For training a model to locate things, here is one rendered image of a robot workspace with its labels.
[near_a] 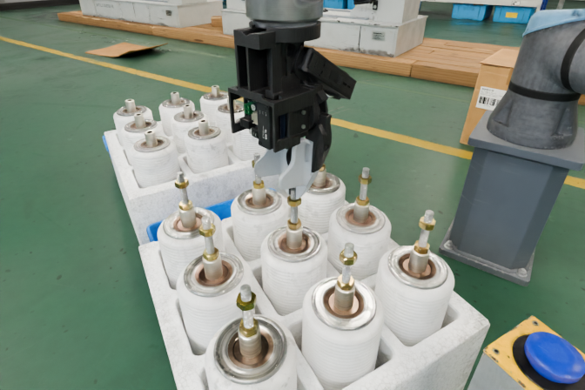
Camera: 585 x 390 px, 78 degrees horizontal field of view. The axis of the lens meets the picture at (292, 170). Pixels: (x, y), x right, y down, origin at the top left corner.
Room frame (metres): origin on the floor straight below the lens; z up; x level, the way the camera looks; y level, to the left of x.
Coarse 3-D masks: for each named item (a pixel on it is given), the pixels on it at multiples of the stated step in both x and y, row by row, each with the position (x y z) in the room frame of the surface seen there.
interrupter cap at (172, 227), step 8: (200, 208) 0.47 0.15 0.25; (168, 216) 0.45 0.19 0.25; (176, 216) 0.45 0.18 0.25; (200, 216) 0.45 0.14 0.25; (208, 216) 0.45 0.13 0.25; (168, 224) 0.43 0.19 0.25; (176, 224) 0.44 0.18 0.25; (200, 224) 0.43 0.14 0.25; (168, 232) 0.41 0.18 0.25; (176, 232) 0.41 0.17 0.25; (184, 232) 0.41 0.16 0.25; (192, 232) 0.41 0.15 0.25
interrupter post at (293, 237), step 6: (288, 228) 0.39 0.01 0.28; (300, 228) 0.39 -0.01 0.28; (288, 234) 0.39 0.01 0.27; (294, 234) 0.38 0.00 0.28; (300, 234) 0.39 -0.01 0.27; (288, 240) 0.39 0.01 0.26; (294, 240) 0.38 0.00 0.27; (300, 240) 0.39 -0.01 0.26; (288, 246) 0.39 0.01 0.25; (294, 246) 0.38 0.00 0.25
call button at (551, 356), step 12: (528, 336) 0.19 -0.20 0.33; (540, 336) 0.19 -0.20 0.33; (552, 336) 0.19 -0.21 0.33; (528, 348) 0.18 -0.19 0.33; (540, 348) 0.18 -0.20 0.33; (552, 348) 0.18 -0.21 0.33; (564, 348) 0.18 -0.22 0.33; (528, 360) 0.18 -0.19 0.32; (540, 360) 0.17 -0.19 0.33; (552, 360) 0.17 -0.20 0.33; (564, 360) 0.17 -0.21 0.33; (576, 360) 0.17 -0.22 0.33; (540, 372) 0.17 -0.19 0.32; (552, 372) 0.16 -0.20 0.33; (564, 372) 0.16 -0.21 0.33; (576, 372) 0.16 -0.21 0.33
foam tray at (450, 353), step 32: (224, 224) 0.53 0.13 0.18; (160, 256) 0.46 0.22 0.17; (160, 288) 0.38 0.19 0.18; (256, 288) 0.38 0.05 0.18; (160, 320) 0.32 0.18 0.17; (288, 320) 0.32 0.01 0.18; (448, 320) 0.34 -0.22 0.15; (480, 320) 0.32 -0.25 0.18; (384, 352) 0.29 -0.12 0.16; (416, 352) 0.27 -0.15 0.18; (448, 352) 0.28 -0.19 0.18; (192, 384) 0.24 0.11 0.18; (320, 384) 0.24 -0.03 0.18; (352, 384) 0.24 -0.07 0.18; (384, 384) 0.24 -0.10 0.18; (416, 384) 0.25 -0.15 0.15; (448, 384) 0.29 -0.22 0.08
